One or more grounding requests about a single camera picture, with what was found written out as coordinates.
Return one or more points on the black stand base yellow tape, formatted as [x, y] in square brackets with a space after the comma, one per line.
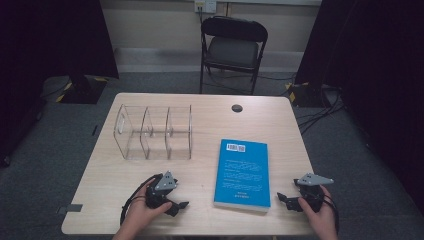
[83, 90]
[306, 95]

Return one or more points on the blue book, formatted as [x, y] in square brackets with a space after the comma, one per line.
[243, 173]

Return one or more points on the grey tape strip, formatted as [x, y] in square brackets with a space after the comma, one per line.
[71, 208]

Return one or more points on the person's left hand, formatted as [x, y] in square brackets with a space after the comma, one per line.
[140, 215]

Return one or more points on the person's right hand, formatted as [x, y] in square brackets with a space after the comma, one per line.
[325, 216]

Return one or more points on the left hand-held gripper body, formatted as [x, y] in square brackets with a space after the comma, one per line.
[165, 182]

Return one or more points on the clear acrylic book rack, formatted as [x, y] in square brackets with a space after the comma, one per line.
[153, 133]

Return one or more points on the white wall outlet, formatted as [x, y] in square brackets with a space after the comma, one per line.
[205, 5]

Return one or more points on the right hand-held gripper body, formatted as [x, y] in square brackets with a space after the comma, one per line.
[313, 181]

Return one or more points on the black folding chair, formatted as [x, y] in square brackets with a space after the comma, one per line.
[231, 51]

